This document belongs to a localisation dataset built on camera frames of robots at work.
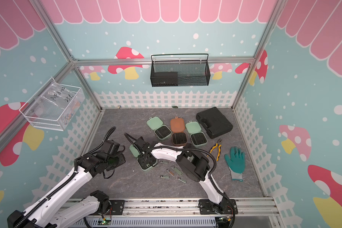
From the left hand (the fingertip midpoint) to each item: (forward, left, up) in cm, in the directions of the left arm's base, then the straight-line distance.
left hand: (123, 161), depth 79 cm
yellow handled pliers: (+18, -59, -9) cm, 62 cm away
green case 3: (+23, -45, -10) cm, 52 cm away
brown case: (+24, -32, -11) cm, 41 cm away
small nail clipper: (-4, -23, -11) cm, 26 cm away
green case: (+10, -3, -9) cm, 13 cm away
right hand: (+5, -9, -11) cm, 15 cm away
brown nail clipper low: (-3, -27, -11) cm, 30 cm away
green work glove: (+6, -69, -13) cm, 70 cm away
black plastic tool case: (+35, -58, -7) cm, 68 cm away
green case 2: (+29, -18, -11) cm, 36 cm away
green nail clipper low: (-6, -33, -11) cm, 36 cm away
